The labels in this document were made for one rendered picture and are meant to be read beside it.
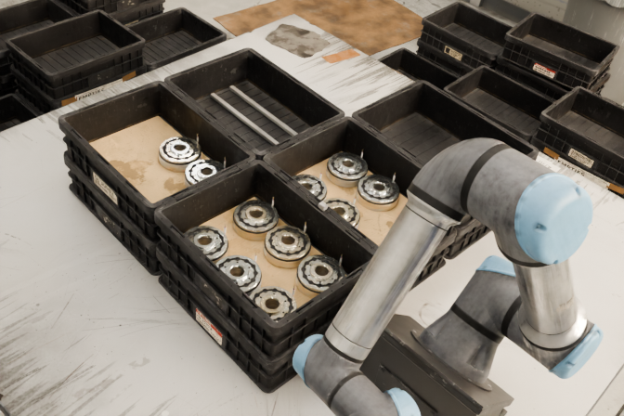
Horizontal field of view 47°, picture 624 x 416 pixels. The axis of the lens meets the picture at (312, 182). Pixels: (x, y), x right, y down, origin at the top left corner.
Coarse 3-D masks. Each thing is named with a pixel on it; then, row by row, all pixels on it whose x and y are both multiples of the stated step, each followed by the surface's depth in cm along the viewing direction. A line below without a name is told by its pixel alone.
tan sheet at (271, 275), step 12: (216, 216) 166; (228, 216) 167; (228, 228) 164; (228, 240) 161; (240, 240) 161; (252, 240) 162; (264, 240) 162; (228, 252) 158; (240, 252) 159; (252, 252) 159; (312, 252) 161; (264, 264) 157; (264, 276) 154; (276, 276) 155; (288, 276) 155; (288, 288) 152; (300, 300) 150
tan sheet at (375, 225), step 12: (312, 168) 183; (324, 168) 184; (324, 180) 180; (336, 192) 177; (348, 192) 178; (360, 204) 175; (396, 204) 176; (360, 216) 172; (372, 216) 172; (384, 216) 172; (396, 216) 173; (360, 228) 168; (372, 228) 169; (384, 228) 169; (372, 240) 166
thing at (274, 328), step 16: (256, 160) 168; (224, 176) 162; (192, 192) 157; (160, 208) 152; (160, 224) 150; (336, 224) 154; (176, 240) 148; (192, 256) 145; (208, 272) 142; (352, 272) 144; (224, 288) 140; (336, 288) 141; (240, 304) 137; (304, 304) 137; (320, 304) 139; (256, 320) 135; (272, 320) 133; (288, 320) 134
